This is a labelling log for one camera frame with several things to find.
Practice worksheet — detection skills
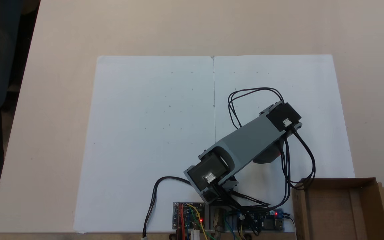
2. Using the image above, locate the circuit board with blue parts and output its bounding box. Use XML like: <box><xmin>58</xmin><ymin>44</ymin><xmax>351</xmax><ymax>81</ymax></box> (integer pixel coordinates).
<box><xmin>237</xmin><ymin>208</ymin><xmax>285</xmax><ymax>231</ymax></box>

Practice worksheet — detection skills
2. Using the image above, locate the brown cardboard box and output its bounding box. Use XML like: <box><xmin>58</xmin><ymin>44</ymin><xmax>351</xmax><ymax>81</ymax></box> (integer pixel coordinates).
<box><xmin>291</xmin><ymin>177</ymin><xmax>384</xmax><ymax>240</ymax></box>

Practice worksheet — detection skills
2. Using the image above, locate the white paper sheet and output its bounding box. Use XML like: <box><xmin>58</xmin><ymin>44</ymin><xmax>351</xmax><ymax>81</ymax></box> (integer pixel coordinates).
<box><xmin>213</xmin><ymin>54</ymin><xmax>356</xmax><ymax>234</ymax></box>
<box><xmin>73</xmin><ymin>55</ymin><xmax>216</xmax><ymax>234</ymax></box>

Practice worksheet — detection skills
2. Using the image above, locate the short black wire loop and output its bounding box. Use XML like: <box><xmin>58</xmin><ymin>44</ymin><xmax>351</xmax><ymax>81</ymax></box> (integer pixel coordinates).
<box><xmin>228</xmin><ymin>87</ymin><xmax>285</xmax><ymax>130</ymax></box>

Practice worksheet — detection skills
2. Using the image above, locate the camera stand pole with clamp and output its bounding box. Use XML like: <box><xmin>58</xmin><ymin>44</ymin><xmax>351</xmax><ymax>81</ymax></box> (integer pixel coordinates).
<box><xmin>212</xmin><ymin>207</ymin><xmax>226</xmax><ymax>240</ymax></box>

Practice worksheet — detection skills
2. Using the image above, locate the yellow jumper wire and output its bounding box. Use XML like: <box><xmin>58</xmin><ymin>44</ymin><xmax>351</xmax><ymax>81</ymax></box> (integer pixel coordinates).
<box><xmin>186</xmin><ymin>203</ymin><xmax>209</xmax><ymax>240</ymax></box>

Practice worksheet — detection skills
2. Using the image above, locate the circuit board with jumper wires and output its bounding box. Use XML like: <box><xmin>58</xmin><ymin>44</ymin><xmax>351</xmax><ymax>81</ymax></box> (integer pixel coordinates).
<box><xmin>173</xmin><ymin>201</ymin><xmax>206</xmax><ymax>231</ymax></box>

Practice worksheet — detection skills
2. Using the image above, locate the red jumper wire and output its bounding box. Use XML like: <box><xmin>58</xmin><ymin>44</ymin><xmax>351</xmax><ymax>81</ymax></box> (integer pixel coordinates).
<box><xmin>178</xmin><ymin>204</ymin><xmax>185</xmax><ymax>240</ymax></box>

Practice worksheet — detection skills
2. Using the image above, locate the black cable with white plug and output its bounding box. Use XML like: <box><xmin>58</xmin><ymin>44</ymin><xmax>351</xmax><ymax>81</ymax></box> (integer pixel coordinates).
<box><xmin>142</xmin><ymin>176</ymin><xmax>193</xmax><ymax>240</ymax></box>

